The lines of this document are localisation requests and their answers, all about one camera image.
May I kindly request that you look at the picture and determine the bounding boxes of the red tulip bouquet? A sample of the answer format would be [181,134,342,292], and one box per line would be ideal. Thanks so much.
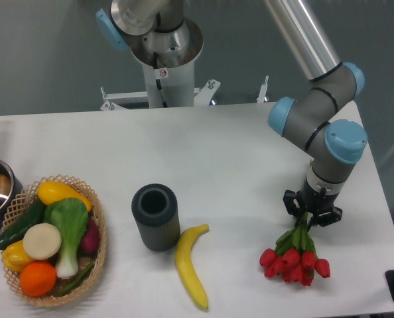
[259,213,331,286]

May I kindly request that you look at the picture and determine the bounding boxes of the yellow banana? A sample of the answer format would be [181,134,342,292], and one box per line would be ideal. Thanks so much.
[174,224,209,311]

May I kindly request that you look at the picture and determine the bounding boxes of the purple red onion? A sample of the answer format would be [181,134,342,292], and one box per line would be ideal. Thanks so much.
[80,218,100,255]

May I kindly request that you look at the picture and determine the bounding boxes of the dark grey ribbed vase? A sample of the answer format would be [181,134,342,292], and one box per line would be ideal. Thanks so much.
[131,184,181,252]

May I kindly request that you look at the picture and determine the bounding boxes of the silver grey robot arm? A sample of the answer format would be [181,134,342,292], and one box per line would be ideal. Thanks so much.
[96,1,344,227]

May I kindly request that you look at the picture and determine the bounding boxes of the green bok choy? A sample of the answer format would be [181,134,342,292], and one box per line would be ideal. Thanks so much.
[44,198,88,279]

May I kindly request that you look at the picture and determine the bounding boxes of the green chili pepper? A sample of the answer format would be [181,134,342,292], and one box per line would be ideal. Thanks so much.
[56,262,94,297]

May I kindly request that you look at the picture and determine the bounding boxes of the woven wicker basket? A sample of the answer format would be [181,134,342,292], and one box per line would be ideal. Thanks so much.
[2,174,107,307]

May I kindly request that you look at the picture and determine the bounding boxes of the white metal base frame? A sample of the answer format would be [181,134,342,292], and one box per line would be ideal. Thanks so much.
[99,75,269,111]

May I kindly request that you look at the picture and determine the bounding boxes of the yellow bell pepper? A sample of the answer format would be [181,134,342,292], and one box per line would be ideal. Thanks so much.
[1,240,34,272]

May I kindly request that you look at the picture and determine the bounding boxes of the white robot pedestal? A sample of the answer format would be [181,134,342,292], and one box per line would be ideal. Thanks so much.
[139,60,194,109]

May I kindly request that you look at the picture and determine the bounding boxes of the beige round disc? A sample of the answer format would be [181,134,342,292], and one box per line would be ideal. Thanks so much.
[23,223,62,260]

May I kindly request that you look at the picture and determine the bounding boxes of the dark green cucumber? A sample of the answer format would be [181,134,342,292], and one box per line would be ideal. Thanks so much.
[0,198,46,250]

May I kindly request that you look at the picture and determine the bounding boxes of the yellow squash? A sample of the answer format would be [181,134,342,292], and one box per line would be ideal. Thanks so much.
[37,181,93,212]

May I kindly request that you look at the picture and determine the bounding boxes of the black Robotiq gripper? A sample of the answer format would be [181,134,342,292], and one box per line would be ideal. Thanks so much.
[283,180,343,231]

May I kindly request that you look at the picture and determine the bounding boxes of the orange fruit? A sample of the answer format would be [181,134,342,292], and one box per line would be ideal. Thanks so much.
[20,261,57,297]

